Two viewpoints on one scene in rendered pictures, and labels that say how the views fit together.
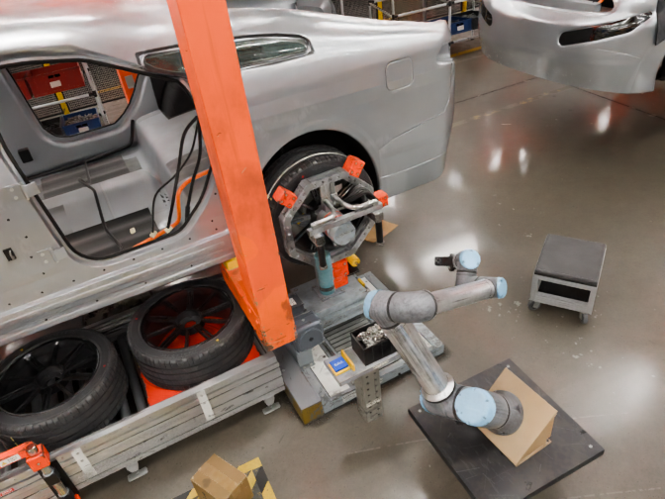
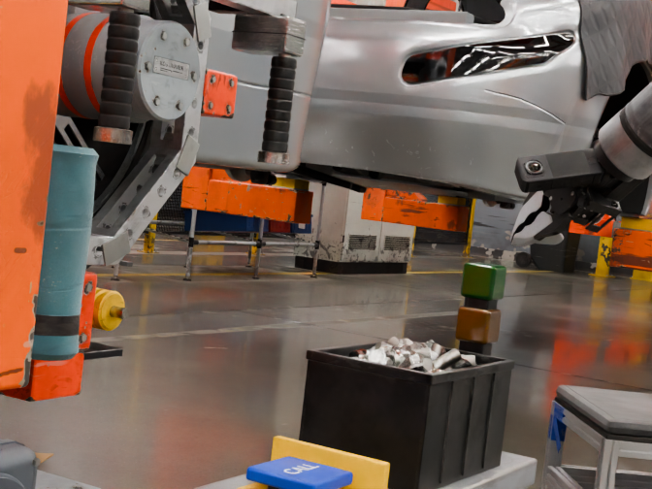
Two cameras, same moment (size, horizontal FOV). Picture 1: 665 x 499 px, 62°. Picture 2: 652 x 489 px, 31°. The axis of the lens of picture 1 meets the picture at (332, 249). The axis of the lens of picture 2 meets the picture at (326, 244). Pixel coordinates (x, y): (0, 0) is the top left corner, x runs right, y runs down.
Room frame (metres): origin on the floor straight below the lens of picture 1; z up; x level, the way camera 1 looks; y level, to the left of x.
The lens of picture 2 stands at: (0.98, 0.66, 0.73)
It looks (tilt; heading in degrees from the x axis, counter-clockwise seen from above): 3 degrees down; 323
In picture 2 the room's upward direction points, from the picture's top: 7 degrees clockwise
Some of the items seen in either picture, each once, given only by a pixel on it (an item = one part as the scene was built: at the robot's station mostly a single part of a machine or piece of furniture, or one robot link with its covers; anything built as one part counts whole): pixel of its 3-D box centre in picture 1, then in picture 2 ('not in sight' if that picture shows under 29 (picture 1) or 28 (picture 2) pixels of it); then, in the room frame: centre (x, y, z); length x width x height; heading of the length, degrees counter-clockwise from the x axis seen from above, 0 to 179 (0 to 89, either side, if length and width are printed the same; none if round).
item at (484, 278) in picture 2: not in sight; (483, 280); (1.95, -0.29, 0.64); 0.04 x 0.04 x 0.04; 23
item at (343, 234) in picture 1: (335, 225); (109, 67); (2.43, -0.03, 0.85); 0.21 x 0.14 x 0.14; 23
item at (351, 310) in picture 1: (330, 300); not in sight; (2.65, 0.06, 0.13); 0.50 x 0.36 x 0.10; 113
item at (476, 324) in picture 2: not in sight; (477, 324); (1.95, -0.29, 0.59); 0.04 x 0.04 x 0.04; 23
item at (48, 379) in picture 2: (332, 268); (20, 327); (2.53, 0.01, 0.48); 0.16 x 0.12 x 0.17; 23
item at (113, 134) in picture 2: (322, 255); (118, 74); (2.21, 0.06, 0.83); 0.04 x 0.04 x 0.16
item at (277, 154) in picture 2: (379, 232); (278, 108); (2.34, -0.25, 0.83); 0.04 x 0.04 x 0.16
